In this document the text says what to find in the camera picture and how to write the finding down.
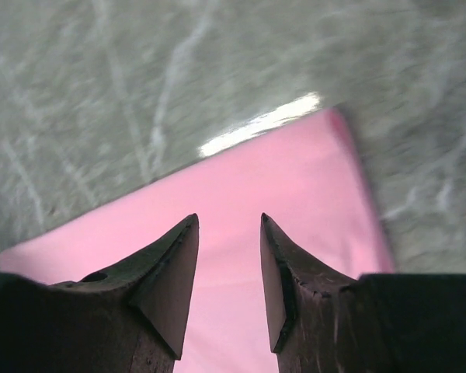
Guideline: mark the pink t shirt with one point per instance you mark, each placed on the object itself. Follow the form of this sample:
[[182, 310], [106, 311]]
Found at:
[[306, 176]]

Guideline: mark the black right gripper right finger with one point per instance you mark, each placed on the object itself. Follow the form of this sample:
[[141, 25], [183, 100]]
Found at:
[[320, 320]]

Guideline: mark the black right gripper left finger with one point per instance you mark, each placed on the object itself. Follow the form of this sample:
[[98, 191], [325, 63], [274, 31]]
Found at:
[[128, 317]]

